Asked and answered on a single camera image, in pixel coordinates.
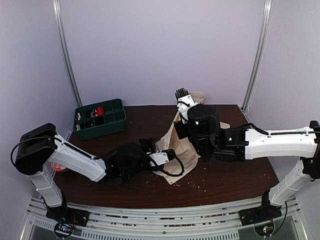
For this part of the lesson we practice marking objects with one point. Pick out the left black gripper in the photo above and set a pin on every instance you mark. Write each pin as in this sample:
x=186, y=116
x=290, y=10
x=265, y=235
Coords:
x=148, y=145

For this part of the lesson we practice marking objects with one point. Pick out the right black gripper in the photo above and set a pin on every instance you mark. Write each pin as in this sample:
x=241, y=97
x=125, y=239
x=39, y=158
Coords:
x=180, y=133

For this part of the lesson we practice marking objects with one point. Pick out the cream boxer underwear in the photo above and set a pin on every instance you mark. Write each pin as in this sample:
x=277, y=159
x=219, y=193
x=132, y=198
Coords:
x=183, y=149

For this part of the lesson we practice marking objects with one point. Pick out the cream underwear navy trim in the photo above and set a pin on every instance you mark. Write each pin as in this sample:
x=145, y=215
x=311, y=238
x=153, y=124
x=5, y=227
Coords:
x=224, y=125

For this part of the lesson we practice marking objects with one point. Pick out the white patterned ceramic mug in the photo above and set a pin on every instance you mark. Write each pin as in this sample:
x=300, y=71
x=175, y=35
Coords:
x=198, y=97

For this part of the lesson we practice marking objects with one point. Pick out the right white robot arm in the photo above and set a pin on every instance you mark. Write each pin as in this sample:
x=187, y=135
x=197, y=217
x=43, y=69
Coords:
x=248, y=142

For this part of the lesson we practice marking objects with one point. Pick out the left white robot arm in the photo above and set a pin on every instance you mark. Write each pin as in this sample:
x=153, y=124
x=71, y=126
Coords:
x=44, y=145

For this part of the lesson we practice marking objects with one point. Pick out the red item in tray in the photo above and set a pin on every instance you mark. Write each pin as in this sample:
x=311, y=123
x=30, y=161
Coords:
x=97, y=112

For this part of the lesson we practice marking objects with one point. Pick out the green compartment tray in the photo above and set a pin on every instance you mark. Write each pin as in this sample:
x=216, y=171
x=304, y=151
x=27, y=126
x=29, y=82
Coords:
x=114, y=120

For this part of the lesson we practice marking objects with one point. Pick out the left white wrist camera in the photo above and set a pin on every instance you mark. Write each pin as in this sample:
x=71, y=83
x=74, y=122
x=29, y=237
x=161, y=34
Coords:
x=159, y=157

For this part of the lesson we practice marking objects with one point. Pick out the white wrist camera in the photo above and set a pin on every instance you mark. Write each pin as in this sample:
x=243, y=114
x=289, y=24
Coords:
x=159, y=157
x=185, y=102

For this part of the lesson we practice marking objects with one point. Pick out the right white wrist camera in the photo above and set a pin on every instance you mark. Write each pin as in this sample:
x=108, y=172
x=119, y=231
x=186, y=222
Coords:
x=185, y=102

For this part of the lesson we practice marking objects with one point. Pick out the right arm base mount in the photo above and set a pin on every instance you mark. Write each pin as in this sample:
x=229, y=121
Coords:
x=259, y=214

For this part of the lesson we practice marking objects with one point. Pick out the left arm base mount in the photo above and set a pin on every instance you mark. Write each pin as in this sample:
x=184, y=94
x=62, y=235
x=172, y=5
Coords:
x=70, y=216

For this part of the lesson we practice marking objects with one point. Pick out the right aluminium frame post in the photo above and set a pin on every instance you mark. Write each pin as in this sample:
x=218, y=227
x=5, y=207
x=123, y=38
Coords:
x=256, y=68

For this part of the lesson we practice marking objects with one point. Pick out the aluminium frame post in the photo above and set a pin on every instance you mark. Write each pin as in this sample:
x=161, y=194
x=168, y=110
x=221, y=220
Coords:
x=65, y=52
x=256, y=68

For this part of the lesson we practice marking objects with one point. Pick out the left aluminium frame post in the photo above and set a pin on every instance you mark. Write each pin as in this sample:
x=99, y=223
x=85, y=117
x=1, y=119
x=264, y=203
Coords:
x=65, y=52

